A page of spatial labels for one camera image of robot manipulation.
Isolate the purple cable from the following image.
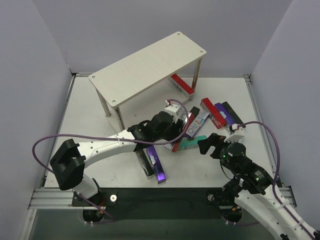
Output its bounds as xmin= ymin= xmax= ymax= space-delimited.
xmin=31 ymin=99 xmax=190 ymax=223
xmin=232 ymin=121 xmax=318 ymax=240

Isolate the white two-tier shelf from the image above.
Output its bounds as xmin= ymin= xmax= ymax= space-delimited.
xmin=88 ymin=31 xmax=207 ymax=131

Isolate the aluminium frame rail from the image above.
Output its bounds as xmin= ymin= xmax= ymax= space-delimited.
xmin=19 ymin=72 xmax=305 ymax=240

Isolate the black toothpaste box left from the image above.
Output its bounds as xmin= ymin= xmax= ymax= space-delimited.
xmin=135 ymin=149 xmax=155 ymax=179

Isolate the teal toothpaste box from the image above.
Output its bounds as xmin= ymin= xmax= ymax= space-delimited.
xmin=178 ymin=135 xmax=207 ymax=151

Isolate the purple toothpaste box right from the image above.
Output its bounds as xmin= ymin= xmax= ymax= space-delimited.
xmin=214 ymin=102 xmax=236 ymax=126

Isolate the black box under R&O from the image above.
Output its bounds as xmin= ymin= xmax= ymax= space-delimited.
xmin=181 ymin=106 xmax=200 ymax=131

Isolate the black toothpaste box right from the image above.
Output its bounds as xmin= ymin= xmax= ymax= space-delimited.
xmin=222 ymin=101 xmax=244 ymax=125

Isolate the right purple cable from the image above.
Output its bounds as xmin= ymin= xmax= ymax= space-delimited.
xmin=232 ymin=121 xmax=318 ymax=240

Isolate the black toothpaste box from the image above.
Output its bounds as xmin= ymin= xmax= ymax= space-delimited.
xmin=222 ymin=101 xmax=244 ymax=125
xmin=135 ymin=149 xmax=155 ymax=179

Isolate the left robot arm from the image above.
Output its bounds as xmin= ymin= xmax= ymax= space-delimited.
xmin=50 ymin=111 xmax=184 ymax=206

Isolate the purple toothpaste box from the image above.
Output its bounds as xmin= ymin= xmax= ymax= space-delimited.
xmin=146 ymin=145 xmax=167 ymax=185
xmin=214 ymin=102 xmax=236 ymax=126

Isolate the purple toothpaste box left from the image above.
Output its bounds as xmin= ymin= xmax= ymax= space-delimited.
xmin=146 ymin=145 xmax=167 ymax=185

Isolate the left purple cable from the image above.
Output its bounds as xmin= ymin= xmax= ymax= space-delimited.
xmin=31 ymin=99 xmax=190 ymax=223

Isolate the red silver toothpaste box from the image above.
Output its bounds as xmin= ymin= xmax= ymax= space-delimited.
xmin=164 ymin=141 xmax=182 ymax=153

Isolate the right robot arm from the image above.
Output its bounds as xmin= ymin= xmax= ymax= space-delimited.
xmin=197 ymin=133 xmax=320 ymax=240

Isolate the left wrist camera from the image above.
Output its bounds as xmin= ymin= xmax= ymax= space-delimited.
xmin=163 ymin=100 xmax=181 ymax=122

